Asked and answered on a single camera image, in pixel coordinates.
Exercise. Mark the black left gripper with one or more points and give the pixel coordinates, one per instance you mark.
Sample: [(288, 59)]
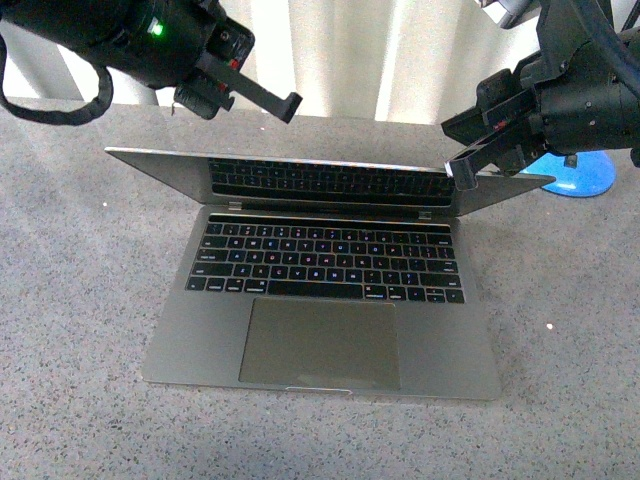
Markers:
[(226, 45)]

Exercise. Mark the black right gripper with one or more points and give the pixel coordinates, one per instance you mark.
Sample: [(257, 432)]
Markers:
[(515, 121)]

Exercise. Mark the grey laptop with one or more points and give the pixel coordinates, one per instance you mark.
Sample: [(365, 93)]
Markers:
[(326, 276)]

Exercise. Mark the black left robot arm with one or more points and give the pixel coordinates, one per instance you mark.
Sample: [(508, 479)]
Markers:
[(194, 47)]

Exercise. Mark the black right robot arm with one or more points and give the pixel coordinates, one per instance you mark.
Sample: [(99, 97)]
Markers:
[(564, 27)]

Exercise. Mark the white curtain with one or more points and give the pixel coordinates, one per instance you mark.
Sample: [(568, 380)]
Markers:
[(398, 61)]

